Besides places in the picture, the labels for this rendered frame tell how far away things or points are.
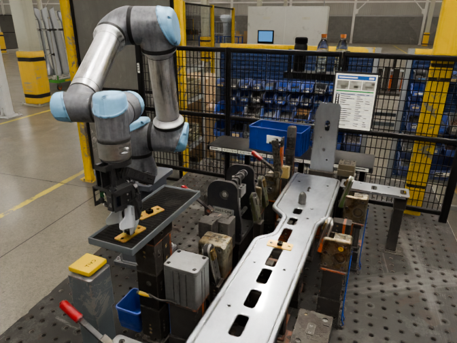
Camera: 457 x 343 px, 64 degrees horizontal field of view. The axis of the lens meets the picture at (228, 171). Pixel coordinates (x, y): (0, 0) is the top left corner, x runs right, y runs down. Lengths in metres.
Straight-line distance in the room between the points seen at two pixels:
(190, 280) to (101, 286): 0.21
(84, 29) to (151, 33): 2.86
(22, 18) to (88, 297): 8.10
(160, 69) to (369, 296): 1.15
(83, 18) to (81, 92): 3.07
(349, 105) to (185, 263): 1.38
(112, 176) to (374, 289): 1.15
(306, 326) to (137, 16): 0.98
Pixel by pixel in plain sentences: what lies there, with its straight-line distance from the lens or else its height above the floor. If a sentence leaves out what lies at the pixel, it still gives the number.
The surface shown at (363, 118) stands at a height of 1.22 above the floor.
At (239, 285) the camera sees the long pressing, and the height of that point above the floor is 1.00.
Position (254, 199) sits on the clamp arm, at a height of 1.09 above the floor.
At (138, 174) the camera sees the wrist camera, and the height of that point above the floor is 1.33.
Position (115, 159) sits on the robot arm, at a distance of 0.88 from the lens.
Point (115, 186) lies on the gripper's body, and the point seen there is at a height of 1.32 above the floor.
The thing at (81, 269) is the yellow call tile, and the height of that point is 1.16.
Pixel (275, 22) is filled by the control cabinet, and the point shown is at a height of 1.70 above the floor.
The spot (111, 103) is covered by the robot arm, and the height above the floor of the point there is 1.51.
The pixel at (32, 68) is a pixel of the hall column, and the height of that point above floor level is 0.78.
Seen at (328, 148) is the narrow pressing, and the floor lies 1.12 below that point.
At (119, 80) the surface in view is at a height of 1.14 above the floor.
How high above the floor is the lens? 1.68
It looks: 22 degrees down
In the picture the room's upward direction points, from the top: 1 degrees clockwise
